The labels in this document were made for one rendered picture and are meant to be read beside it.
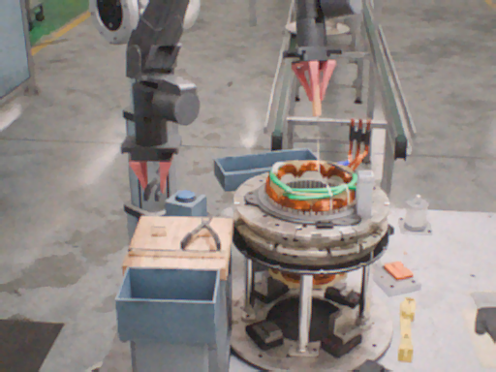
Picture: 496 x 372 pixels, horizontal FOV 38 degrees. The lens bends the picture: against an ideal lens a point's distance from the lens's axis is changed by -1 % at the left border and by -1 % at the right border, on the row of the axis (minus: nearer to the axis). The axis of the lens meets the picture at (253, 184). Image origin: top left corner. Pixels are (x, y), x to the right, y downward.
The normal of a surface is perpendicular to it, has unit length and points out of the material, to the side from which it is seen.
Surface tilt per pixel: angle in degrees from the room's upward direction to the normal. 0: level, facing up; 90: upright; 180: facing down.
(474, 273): 0
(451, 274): 0
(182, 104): 89
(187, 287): 90
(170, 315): 90
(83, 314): 0
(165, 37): 112
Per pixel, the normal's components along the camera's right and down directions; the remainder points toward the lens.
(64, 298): 0.00, -0.91
